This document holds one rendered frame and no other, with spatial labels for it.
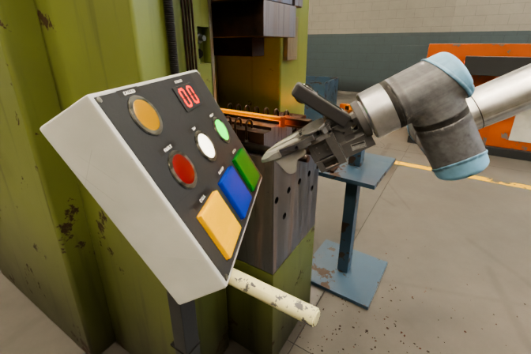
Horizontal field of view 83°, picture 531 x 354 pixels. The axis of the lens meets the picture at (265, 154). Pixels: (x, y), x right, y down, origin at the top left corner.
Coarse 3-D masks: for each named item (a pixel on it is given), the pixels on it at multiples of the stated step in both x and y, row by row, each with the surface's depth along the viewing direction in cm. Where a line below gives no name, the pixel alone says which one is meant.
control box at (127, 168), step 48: (96, 96) 32; (144, 96) 40; (96, 144) 33; (144, 144) 36; (192, 144) 46; (240, 144) 66; (96, 192) 35; (144, 192) 34; (192, 192) 40; (144, 240) 37; (192, 240) 36; (240, 240) 46; (192, 288) 39
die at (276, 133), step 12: (228, 120) 108; (252, 120) 108; (264, 120) 106; (276, 120) 104; (240, 132) 101; (252, 132) 98; (264, 132) 97; (276, 132) 102; (288, 132) 110; (264, 144) 97
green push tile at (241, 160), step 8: (240, 152) 62; (232, 160) 57; (240, 160) 59; (248, 160) 63; (240, 168) 58; (248, 168) 61; (248, 176) 59; (256, 176) 63; (248, 184) 59; (256, 184) 61
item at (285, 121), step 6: (222, 108) 119; (240, 114) 112; (246, 114) 111; (252, 114) 110; (258, 114) 110; (264, 114) 110; (282, 120) 102; (288, 120) 103; (294, 120) 101; (300, 120) 100; (306, 120) 99; (282, 126) 103; (288, 126) 103; (294, 126) 102; (300, 126) 100
